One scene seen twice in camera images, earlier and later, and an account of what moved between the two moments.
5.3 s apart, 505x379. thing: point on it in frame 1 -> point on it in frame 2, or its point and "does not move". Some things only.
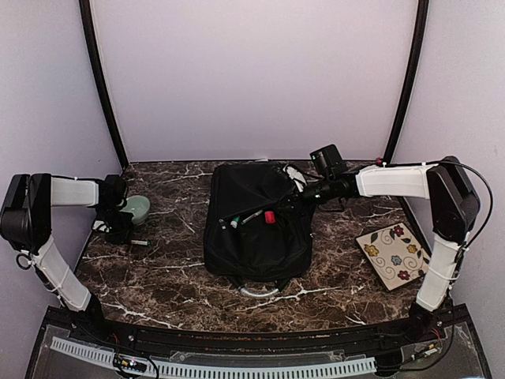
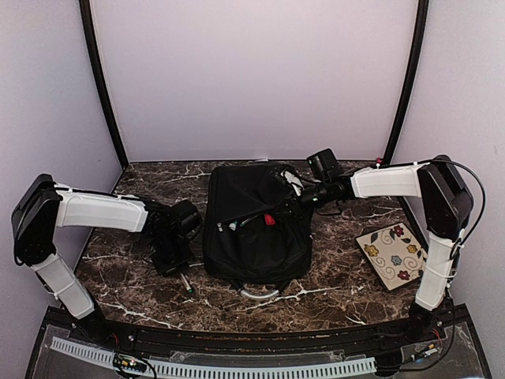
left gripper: (123, 238) -> (187, 256)
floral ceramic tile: (394, 254) does not move
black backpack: (258, 227) does not move
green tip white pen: (141, 242) -> (188, 287)
